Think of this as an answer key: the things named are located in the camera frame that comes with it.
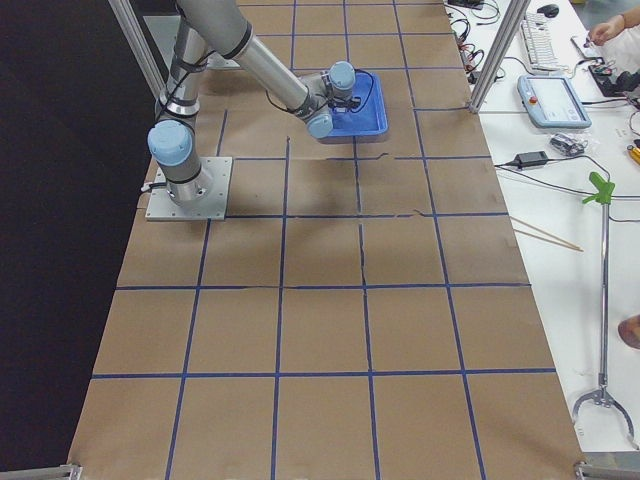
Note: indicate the long metal grabber tool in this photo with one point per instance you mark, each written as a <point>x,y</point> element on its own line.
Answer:
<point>600,396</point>

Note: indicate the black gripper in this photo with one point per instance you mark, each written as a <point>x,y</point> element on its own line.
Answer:
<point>338,114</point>

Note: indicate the wooden chopstick pair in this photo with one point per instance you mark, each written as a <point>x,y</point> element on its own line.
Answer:
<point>530,230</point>

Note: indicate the aluminium frame post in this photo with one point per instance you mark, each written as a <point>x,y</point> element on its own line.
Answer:
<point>512,17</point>
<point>133,32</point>

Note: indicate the person hand far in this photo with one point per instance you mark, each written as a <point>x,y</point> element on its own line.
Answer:
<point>605,31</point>

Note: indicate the teach pendant tablet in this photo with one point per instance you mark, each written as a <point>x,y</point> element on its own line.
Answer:
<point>551,102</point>

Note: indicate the clear plastic bag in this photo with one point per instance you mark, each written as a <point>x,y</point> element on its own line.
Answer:
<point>569,145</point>

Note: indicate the blue plastic tray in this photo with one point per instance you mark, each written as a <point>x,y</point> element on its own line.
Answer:
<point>370,124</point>

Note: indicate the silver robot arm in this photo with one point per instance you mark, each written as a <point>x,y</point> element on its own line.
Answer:
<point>217,53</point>

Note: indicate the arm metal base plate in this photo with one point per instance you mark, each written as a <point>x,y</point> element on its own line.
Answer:
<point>205,197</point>

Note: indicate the black power adapter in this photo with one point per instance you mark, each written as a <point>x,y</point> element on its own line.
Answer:
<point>531,159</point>

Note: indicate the black computer mouse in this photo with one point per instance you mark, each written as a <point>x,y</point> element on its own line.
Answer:
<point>548,10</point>

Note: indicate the white keyboard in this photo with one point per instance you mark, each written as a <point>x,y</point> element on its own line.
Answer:
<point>535,34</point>

